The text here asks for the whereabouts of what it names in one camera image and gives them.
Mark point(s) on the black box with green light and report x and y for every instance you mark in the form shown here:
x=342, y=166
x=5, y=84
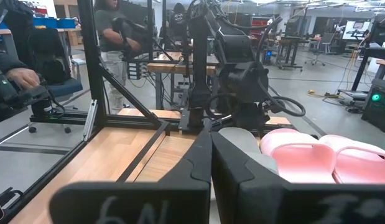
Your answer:
x=378, y=112

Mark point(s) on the wooden background table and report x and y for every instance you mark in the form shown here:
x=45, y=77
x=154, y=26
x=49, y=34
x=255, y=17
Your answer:
x=167, y=67

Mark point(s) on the white screen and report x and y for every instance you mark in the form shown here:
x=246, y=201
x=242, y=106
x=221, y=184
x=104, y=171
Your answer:
x=355, y=31

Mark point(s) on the black aluminium table frame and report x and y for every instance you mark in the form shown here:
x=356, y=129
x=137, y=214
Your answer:
x=89, y=62

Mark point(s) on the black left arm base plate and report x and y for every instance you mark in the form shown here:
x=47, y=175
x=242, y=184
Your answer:
x=186, y=124

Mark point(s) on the black and blue office chair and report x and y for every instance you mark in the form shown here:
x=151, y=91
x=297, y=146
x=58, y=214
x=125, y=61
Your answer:
x=55, y=62

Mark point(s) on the blue storage bins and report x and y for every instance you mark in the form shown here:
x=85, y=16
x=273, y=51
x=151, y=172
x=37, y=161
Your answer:
x=52, y=22

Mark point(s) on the silver frame bracket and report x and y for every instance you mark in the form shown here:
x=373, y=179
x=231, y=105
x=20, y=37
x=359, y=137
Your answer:
x=90, y=121

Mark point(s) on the pink rubber slide sandal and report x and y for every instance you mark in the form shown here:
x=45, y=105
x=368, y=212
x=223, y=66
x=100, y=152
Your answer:
x=363, y=168
x=301, y=165

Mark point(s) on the person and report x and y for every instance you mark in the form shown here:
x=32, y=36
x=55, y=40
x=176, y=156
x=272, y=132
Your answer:
x=108, y=31
x=178, y=18
x=12, y=37

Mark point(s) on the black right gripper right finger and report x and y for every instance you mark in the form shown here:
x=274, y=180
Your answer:
x=273, y=202

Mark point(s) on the person's hand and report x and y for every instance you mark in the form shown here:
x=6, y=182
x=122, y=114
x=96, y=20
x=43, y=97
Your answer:
x=22, y=77

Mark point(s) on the grey rubber slide sandal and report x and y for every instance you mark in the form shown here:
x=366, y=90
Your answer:
x=242, y=140

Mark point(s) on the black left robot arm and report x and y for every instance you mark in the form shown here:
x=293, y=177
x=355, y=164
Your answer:
x=200, y=62

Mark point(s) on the grey background chair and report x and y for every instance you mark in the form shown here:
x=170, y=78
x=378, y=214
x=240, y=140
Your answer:
x=321, y=46

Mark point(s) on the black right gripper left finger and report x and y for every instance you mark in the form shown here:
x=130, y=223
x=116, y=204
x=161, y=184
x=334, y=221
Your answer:
x=148, y=202

